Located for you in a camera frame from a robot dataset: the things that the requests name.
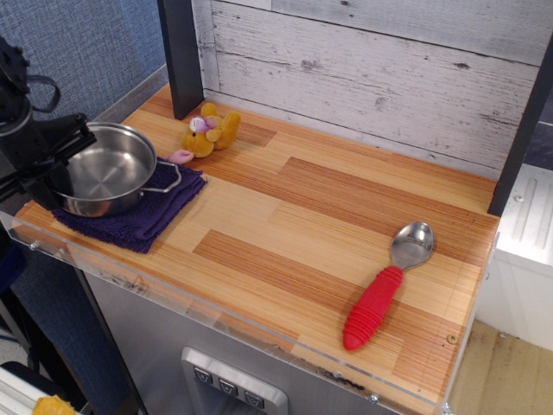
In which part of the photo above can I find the dark left vertical post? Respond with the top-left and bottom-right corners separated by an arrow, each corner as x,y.
157,0 -> 204,119

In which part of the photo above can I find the red-handled metal spoon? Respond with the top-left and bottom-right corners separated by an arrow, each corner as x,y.
342,222 -> 435,351

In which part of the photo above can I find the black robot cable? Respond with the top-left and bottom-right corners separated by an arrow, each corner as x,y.
25,74 -> 61,114

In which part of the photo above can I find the yellow plush toy animal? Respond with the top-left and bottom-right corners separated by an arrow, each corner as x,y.
165,103 -> 242,165

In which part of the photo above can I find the stainless steel cabinet front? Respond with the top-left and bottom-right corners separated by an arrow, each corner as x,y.
86,273 -> 393,414

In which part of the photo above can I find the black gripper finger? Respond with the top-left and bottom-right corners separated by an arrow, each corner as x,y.
47,163 -> 74,195
19,177 -> 62,211

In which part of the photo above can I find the clear acrylic front guard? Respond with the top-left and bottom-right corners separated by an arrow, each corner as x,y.
1,209 -> 450,414

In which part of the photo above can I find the yellow object bottom left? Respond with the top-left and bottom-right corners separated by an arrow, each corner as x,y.
31,395 -> 77,415

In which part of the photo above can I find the dark right vertical post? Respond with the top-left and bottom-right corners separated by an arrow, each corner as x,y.
487,39 -> 552,217

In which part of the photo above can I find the white appliance at right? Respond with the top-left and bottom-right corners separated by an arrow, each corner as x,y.
475,164 -> 552,350

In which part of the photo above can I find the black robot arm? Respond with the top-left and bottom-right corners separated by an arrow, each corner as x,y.
1,39 -> 96,210

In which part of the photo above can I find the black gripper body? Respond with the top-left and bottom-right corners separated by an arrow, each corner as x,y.
1,112 -> 96,201

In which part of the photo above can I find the folded purple cloth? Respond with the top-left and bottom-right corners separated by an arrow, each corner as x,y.
52,164 -> 207,254

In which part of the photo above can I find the silver dispenser button panel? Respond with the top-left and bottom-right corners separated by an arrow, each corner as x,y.
181,346 -> 289,414

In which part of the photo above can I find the dark vertical post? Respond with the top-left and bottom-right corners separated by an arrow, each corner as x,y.
157,0 -> 204,119
487,39 -> 552,217

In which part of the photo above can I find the stainless steel two-handled pan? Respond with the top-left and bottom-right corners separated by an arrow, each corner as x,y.
60,122 -> 182,218

